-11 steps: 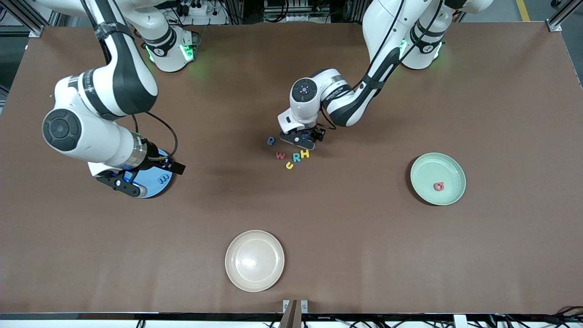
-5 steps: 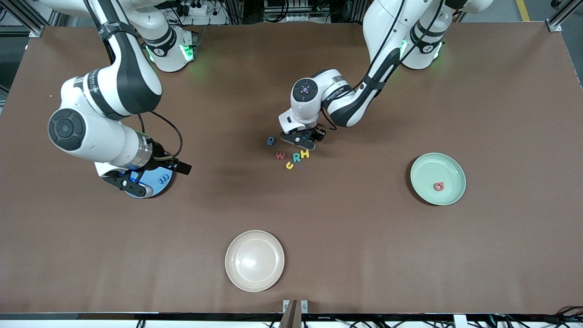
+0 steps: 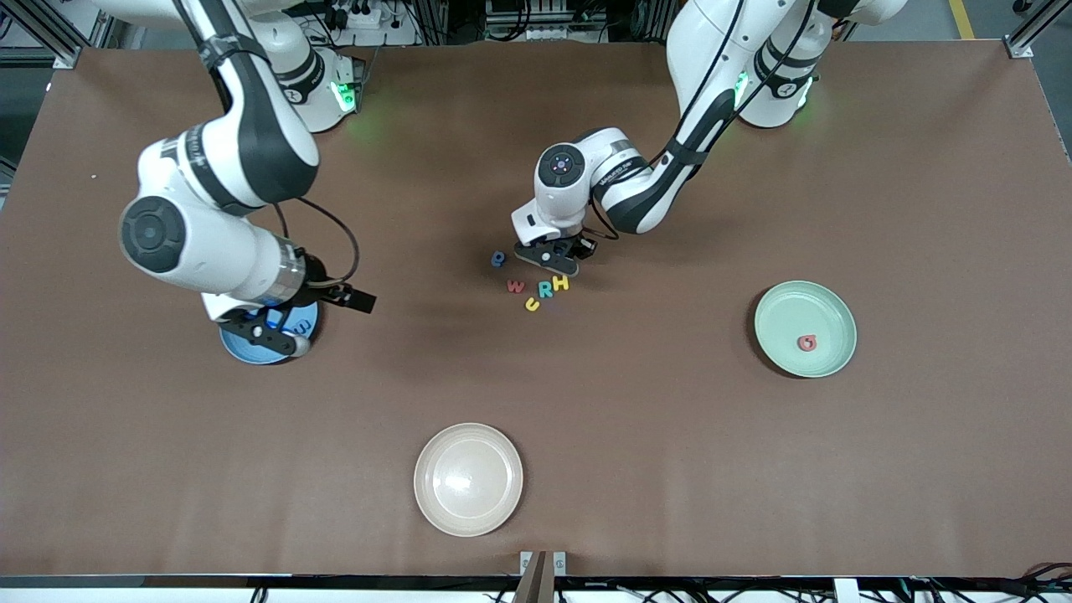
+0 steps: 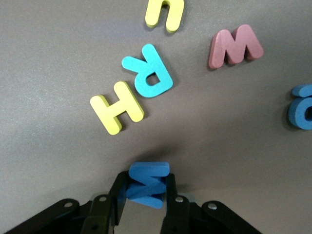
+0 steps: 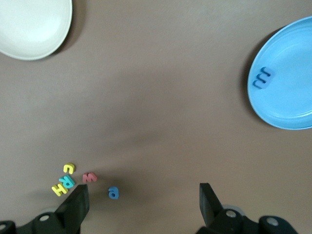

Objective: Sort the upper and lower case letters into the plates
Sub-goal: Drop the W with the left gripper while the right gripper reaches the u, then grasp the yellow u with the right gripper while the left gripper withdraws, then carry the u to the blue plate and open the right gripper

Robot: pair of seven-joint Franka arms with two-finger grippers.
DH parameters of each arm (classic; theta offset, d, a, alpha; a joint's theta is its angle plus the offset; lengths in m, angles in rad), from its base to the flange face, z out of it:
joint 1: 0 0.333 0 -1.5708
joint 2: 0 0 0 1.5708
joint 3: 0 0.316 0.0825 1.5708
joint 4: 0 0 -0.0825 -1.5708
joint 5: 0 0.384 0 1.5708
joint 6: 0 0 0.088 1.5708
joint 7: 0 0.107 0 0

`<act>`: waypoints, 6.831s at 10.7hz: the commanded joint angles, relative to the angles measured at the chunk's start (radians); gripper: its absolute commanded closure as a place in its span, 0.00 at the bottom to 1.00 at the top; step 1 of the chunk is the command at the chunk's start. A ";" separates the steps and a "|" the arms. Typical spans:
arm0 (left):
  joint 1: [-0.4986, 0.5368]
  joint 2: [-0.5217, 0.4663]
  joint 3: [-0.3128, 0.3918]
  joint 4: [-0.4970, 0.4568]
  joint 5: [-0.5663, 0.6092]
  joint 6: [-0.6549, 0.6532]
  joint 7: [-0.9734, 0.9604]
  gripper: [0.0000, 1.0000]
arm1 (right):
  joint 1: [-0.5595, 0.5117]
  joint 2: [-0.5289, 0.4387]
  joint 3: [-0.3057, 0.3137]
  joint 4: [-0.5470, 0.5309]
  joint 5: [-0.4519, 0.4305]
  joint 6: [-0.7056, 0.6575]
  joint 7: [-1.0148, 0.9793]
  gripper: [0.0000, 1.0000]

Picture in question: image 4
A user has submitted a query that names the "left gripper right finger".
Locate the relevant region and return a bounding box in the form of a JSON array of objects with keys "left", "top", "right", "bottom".
[{"left": 159, "top": 173, "right": 261, "bottom": 234}]

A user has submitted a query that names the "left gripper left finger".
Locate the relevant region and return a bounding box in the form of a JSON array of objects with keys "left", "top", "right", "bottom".
[{"left": 4, "top": 171, "right": 129, "bottom": 234}]

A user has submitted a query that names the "blue foam capital M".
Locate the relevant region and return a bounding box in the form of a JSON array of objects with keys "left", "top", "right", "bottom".
[{"left": 125, "top": 161, "right": 171, "bottom": 210}]

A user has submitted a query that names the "yellow foam letter H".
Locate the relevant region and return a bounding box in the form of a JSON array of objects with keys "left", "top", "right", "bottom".
[{"left": 89, "top": 81, "right": 145, "bottom": 136}]

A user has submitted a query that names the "pink foam letter w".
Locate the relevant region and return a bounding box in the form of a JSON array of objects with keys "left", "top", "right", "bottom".
[{"left": 208, "top": 23, "right": 265, "bottom": 70}]

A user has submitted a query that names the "yellow foam letter u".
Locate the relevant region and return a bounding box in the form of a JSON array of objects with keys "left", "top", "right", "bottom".
[{"left": 145, "top": 0, "right": 185, "bottom": 34}]

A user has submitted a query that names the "cyan foam letter R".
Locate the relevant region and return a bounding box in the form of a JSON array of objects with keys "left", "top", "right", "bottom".
[{"left": 121, "top": 43, "right": 174, "bottom": 99}]

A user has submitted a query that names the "blue foam letter a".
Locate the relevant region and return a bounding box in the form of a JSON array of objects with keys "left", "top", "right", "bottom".
[{"left": 287, "top": 84, "right": 312, "bottom": 131}]

